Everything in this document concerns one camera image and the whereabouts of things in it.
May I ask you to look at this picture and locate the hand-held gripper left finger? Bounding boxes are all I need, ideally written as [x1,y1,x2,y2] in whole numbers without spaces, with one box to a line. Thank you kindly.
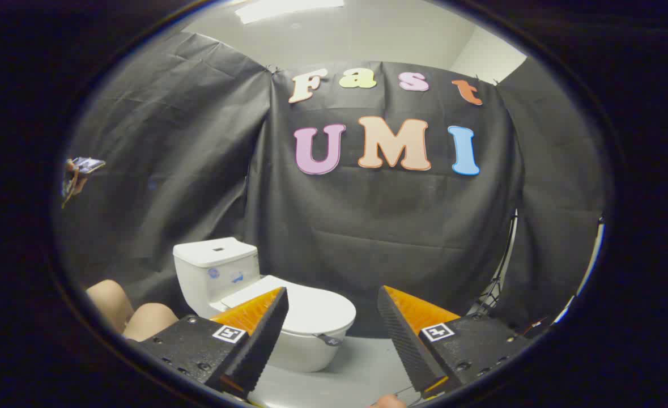
[125,286,290,399]

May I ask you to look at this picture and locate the white ceramic toilet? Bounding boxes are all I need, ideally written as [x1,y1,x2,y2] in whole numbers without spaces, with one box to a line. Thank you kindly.
[173,237,357,373]

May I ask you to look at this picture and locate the person's bare leg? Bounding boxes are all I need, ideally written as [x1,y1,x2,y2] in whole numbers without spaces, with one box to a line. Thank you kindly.
[123,303,179,342]
[86,279,136,335]

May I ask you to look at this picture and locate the smartphone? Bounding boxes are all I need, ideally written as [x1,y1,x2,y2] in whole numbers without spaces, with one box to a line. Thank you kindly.
[72,157,107,175]

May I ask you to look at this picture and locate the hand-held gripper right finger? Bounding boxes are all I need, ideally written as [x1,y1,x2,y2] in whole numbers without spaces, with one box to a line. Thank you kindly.
[377,285,533,400]

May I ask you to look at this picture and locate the black metal backdrop stand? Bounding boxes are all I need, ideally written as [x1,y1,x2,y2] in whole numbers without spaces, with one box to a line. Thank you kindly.
[470,210,519,318]

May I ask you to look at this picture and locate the white toilet lid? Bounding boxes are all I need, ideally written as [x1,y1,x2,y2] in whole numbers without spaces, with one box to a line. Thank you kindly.
[220,275,357,335]

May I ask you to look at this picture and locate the ceiling light panel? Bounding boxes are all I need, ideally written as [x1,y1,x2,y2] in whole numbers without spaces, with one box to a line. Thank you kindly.
[235,0,346,24]

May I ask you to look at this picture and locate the black backdrop cloth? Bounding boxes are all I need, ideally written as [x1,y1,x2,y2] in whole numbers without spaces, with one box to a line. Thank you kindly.
[56,31,606,335]

